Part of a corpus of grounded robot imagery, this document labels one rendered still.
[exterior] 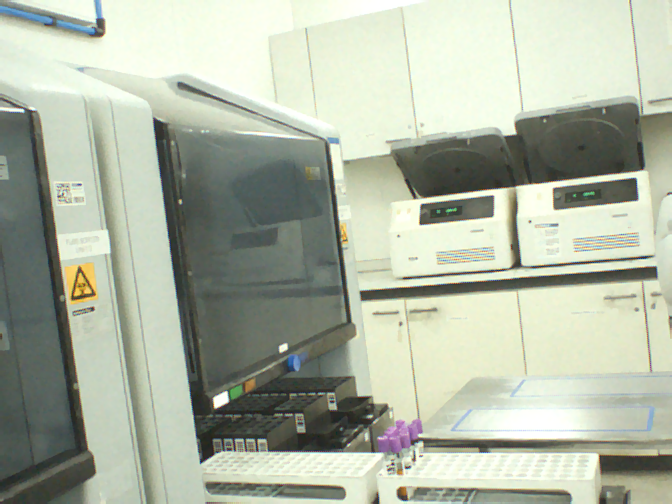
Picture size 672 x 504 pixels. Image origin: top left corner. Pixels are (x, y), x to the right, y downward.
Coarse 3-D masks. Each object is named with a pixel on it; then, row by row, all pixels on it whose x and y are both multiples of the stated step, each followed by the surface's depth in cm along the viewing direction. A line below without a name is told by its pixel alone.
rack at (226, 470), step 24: (216, 456) 127; (240, 456) 125; (264, 456) 124; (288, 456) 122; (312, 456) 121; (336, 456) 120; (360, 456) 119; (216, 480) 118; (240, 480) 116; (264, 480) 115; (288, 480) 113; (312, 480) 111; (336, 480) 110; (360, 480) 109
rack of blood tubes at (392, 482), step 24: (432, 456) 114; (456, 456) 113; (480, 456) 111; (504, 456) 110; (528, 456) 109; (552, 456) 107; (576, 456) 105; (384, 480) 107; (408, 480) 106; (432, 480) 105; (456, 480) 103; (480, 480) 102; (504, 480) 101; (528, 480) 99; (552, 480) 98; (576, 480) 97; (600, 480) 104
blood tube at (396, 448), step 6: (390, 438) 107; (396, 438) 107; (396, 444) 106; (396, 450) 106; (396, 456) 107; (396, 462) 107; (402, 462) 107; (396, 468) 107; (402, 468) 107; (396, 474) 107; (402, 474) 107; (402, 486) 107; (402, 492) 107; (402, 498) 107; (408, 498) 107
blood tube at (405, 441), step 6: (402, 432) 109; (402, 438) 108; (408, 438) 108; (402, 444) 108; (408, 444) 108; (402, 450) 108; (408, 450) 108; (402, 456) 108; (408, 456) 108; (408, 462) 108; (408, 468) 108; (408, 486) 109; (408, 492) 109; (414, 492) 109
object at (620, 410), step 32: (480, 384) 172; (512, 384) 168; (544, 384) 164; (576, 384) 161; (608, 384) 158; (640, 384) 154; (448, 416) 149; (480, 416) 147; (512, 416) 144; (544, 416) 141; (576, 416) 139; (608, 416) 136; (640, 416) 134; (480, 448) 178; (512, 448) 131; (576, 448) 127; (608, 448) 125; (640, 448) 123
